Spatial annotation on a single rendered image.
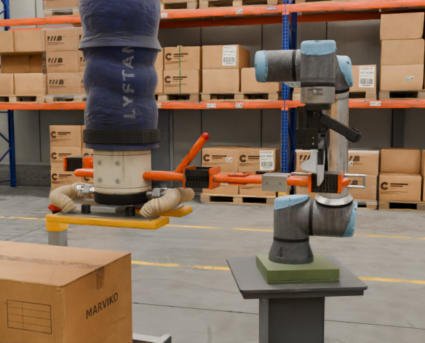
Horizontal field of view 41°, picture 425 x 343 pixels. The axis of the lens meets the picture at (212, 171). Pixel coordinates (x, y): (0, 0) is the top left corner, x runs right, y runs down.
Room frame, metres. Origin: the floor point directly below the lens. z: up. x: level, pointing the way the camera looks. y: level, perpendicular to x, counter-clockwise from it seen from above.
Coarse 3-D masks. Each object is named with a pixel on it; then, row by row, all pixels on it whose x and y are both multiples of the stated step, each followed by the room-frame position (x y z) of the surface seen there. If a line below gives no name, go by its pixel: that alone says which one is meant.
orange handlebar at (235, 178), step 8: (80, 176) 1.71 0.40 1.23; (88, 176) 1.70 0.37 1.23; (144, 176) 1.64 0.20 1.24; (152, 176) 1.63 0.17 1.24; (160, 176) 1.63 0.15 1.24; (168, 176) 1.62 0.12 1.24; (176, 176) 1.61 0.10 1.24; (216, 176) 1.58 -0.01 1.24; (224, 176) 1.57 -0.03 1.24; (232, 176) 1.56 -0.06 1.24; (240, 176) 1.56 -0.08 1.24; (248, 176) 1.55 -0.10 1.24; (256, 176) 1.55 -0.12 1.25; (296, 176) 1.55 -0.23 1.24; (304, 176) 1.55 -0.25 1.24; (232, 184) 1.56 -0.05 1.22; (240, 184) 1.55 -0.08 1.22; (288, 184) 1.52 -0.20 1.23; (296, 184) 1.51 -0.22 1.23; (304, 184) 1.50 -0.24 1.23; (344, 184) 1.47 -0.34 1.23
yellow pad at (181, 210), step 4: (92, 204) 1.80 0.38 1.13; (136, 208) 1.74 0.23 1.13; (140, 208) 1.74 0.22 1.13; (176, 208) 1.72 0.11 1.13; (180, 208) 1.74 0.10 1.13; (184, 208) 1.74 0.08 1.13; (188, 208) 1.75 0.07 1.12; (136, 212) 1.74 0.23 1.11; (160, 212) 1.71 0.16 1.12; (164, 212) 1.71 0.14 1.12; (168, 212) 1.70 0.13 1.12; (172, 212) 1.70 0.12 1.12; (176, 212) 1.69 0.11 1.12; (180, 212) 1.69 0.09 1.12; (184, 212) 1.71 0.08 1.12; (188, 212) 1.75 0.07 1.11; (172, 216) 1.70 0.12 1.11; (176, 216) 1.70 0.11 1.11; (180, 216) 1.69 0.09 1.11
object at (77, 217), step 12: (84, 204) 1.63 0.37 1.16; (48, 216) 1.61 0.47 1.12; (60, 216) 1.60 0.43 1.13; (72, 216) 1.60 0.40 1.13; (84, 216) 1.59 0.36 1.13; (96, 216) 1.58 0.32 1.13; (108, 216) 1.57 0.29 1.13; (120, 216) 1.57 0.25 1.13; (132, 216) 1.57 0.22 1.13; (156, 216) 1.58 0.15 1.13; (144, 228) 1.52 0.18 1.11; (156, 228) 1.51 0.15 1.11
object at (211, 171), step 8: (184, 168) 1.59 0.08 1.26; (192, 168) 1.65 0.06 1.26; (200, 168) 1.67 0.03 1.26; (208, 168) 1.66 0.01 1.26; (216, 168) 1.61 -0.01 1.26; (184, 176) 1.59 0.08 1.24; (192, 176) 1.59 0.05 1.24; (200, 176) 1.58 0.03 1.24; (208, 176) 1.57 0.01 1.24; (184, 184) 1.59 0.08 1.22; (192, 184) 1.58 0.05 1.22; (200, 184) 1.57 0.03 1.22; (208, 184) 1.57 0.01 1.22; (216, 184) 1.61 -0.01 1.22
